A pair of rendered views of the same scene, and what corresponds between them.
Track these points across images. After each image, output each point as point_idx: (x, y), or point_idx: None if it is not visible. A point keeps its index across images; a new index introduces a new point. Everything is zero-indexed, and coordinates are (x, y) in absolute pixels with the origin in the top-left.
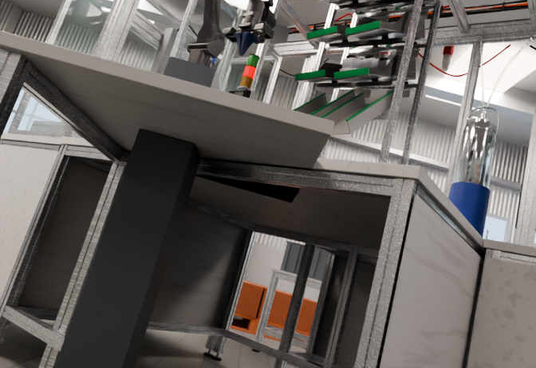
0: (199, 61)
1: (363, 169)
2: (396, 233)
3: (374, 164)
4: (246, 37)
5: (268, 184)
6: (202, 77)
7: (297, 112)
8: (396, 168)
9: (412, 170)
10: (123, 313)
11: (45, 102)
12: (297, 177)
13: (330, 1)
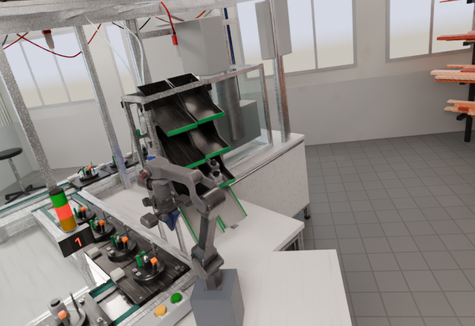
0: (220, 276)
1: (289, 239)
2: (302, 248)
3: (292, 233)
4: (177, 217)
5: None
6: (237, 281)
7: (338, 260)
8: (298, 229)
9: (302, 225)
10: None
11: None
12: None
13: (167, 129)
